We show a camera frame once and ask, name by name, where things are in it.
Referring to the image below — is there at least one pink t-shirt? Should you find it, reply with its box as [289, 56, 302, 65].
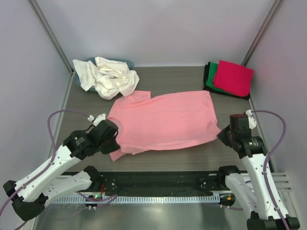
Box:
[108, 91, 221, 161]

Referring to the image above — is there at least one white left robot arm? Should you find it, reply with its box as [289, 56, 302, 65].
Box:
[3, 119, 119, 221]

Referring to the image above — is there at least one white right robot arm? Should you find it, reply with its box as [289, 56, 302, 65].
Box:
[216, 110, 300, 230]

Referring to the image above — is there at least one folded magenta t-shirt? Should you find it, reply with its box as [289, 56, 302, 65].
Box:
[213, 60, 254, 97]

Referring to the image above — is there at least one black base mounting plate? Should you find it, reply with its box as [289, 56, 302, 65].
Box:
[59, 170, 246, 195]

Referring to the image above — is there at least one folded green t-shirt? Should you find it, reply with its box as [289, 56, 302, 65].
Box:
[206, 62, 224, 92]

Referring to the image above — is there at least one white crumpled t-shirt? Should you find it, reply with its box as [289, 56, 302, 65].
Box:
[73, 57, 140, 100]

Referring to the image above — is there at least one folded black t-shirt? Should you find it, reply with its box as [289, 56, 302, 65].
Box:
[203, 62, 250, 100]

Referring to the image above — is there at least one teal plastic basket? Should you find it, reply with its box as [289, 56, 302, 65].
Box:
[73, 57, 135, 92]

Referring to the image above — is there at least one aluminium frame rail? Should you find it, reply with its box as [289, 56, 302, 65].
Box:
[272, 172, 292, 192]

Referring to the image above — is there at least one slotted grey cable duct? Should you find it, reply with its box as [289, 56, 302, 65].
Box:
[52, 194, 220, 205]

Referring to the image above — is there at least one right aluminium corner post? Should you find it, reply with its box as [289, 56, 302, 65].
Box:
[241, 0, 284, 66]

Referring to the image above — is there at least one aluminium corner post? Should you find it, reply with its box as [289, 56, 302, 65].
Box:
[241, 0, 284, 66]
[28, 0, 75, 74]

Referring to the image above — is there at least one left aluminium corner post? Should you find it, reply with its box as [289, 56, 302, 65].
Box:
[28, 0, 75, 74]

